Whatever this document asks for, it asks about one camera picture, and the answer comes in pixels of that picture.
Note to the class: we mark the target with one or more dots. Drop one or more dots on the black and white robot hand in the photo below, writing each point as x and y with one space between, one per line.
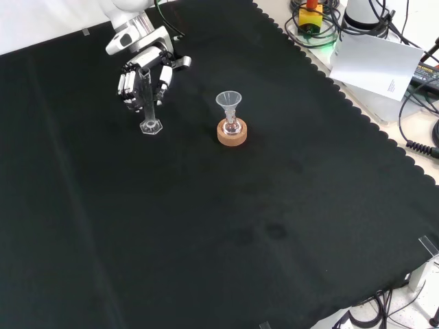
132 85

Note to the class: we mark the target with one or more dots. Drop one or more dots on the clear glass graduated cylinder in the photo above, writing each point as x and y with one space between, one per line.
151 127

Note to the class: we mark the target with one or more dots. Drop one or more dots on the clear plastic funnel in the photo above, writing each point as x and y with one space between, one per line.
228 98

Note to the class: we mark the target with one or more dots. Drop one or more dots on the clear round-bottom flask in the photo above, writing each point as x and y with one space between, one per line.
230 127

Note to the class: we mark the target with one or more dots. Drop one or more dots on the black bench cloth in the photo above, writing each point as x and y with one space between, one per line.
205 205

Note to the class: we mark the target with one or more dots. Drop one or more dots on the yellow stop button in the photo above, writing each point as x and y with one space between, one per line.
310 18

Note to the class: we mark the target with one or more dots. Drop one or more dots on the pale board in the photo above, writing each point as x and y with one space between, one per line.
374 65

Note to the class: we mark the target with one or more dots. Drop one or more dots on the clear tape strip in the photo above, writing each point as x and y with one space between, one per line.
428 245
264 325

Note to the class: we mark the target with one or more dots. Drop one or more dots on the black power adapter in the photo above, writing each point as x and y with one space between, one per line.
427 76

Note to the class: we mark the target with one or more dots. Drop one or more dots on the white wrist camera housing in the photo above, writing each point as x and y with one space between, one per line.
120 41

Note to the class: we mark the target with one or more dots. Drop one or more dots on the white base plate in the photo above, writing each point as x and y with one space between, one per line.
377 107

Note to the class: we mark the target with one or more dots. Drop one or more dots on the white metal bracket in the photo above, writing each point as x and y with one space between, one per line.
423 274

